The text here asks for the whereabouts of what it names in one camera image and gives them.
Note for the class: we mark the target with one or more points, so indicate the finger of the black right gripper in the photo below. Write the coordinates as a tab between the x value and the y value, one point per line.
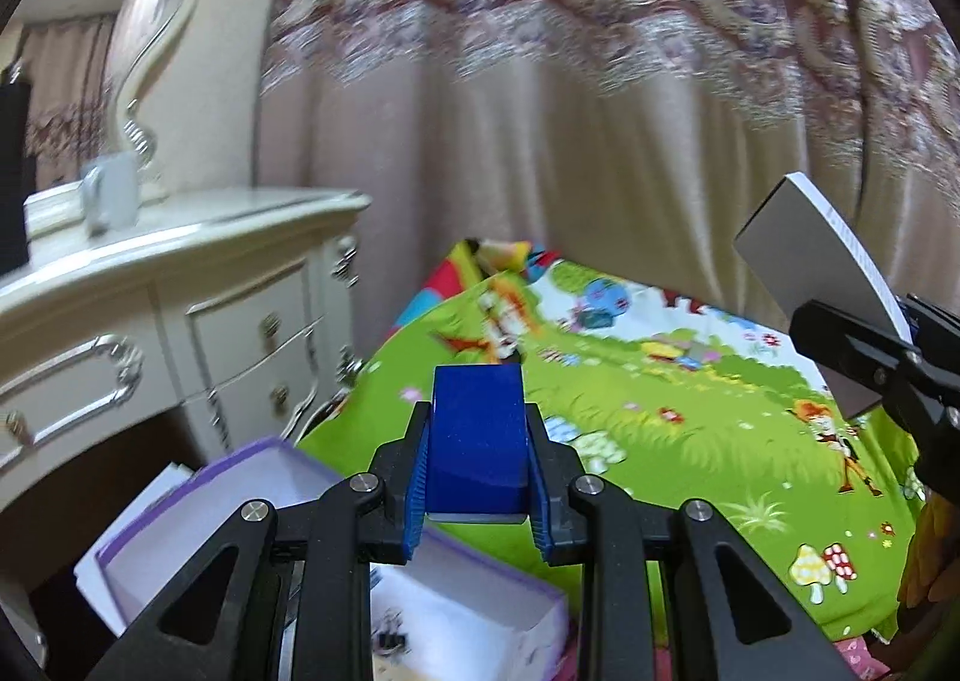
855	350

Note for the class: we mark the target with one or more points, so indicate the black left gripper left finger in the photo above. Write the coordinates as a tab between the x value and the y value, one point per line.
285	593

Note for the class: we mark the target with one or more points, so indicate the white printed box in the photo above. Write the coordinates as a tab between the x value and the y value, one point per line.
802	250

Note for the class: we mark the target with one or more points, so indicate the white box with purple rim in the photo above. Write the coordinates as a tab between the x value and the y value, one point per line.
451	613

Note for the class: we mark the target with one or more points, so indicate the dark blue small box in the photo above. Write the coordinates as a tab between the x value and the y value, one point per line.
477	450

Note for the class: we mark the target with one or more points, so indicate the colourful cartoon green bedsheet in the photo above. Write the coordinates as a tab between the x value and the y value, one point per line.
669	399

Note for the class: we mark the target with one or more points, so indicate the cream ornate dressing table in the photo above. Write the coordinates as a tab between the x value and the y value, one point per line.
232	306

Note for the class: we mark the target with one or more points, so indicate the beige floral curtain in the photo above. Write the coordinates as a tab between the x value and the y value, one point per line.
635	136

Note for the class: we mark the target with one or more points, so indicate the white ceramic mug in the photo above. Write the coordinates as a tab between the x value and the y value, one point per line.
110	193

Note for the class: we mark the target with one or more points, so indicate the ornate framed mirror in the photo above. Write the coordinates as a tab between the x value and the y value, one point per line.
90	64

